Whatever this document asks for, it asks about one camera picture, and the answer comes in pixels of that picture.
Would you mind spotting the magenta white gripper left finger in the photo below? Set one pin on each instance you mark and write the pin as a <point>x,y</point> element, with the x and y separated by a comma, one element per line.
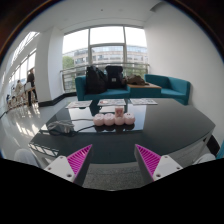
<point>73,167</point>

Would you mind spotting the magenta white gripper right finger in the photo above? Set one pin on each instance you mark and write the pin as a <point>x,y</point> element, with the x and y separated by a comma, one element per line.
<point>153,166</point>

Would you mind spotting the pink white charger plug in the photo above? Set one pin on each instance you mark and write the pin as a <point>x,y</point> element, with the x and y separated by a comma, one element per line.
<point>119,111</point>

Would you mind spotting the grey power adapter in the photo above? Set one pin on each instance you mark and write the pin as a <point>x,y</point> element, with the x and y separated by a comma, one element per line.
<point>65,126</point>

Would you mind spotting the white chair lower left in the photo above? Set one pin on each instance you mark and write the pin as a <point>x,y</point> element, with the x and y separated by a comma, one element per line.
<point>25,156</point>

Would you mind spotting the white chair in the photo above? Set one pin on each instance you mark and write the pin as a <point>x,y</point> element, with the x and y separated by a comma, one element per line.
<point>25,156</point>
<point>205,158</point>

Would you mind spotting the white chair lower right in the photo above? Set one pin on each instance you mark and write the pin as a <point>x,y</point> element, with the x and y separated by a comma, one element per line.
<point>205,158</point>

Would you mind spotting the left magazine on table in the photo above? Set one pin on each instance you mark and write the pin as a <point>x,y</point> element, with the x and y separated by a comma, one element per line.
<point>79,104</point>

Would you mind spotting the magazine on table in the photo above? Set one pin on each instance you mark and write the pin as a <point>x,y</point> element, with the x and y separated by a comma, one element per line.
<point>111,102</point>
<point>143,101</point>
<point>79,104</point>

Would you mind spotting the right magazine on table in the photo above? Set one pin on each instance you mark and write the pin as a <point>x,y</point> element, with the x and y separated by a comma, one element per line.
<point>143,101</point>

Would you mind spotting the middle magazine on table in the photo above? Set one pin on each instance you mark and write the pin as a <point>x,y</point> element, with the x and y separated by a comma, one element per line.
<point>111,102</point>

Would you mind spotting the wooden corner side table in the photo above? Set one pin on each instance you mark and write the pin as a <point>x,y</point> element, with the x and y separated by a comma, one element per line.
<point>144,91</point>

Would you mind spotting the teal sofa right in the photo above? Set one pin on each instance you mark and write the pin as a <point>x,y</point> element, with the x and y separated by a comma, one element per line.
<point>171,87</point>

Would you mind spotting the black backpack left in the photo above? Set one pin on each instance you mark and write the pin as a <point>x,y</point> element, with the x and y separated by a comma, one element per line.
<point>95,80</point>

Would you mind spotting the black backpack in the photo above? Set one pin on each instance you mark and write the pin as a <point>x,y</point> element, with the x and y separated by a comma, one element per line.
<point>95,80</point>
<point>114,76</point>

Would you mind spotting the brown bag on table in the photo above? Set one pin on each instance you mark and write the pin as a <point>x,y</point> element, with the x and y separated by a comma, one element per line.
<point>135,80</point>

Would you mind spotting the black backpack right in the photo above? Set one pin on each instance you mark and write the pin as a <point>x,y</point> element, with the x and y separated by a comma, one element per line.
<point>114,76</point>

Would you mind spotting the metal window railing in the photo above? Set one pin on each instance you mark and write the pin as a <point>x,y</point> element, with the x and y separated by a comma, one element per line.
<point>69,74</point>

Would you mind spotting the person standing in black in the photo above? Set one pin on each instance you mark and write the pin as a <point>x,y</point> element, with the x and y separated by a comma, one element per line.
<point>31,81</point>

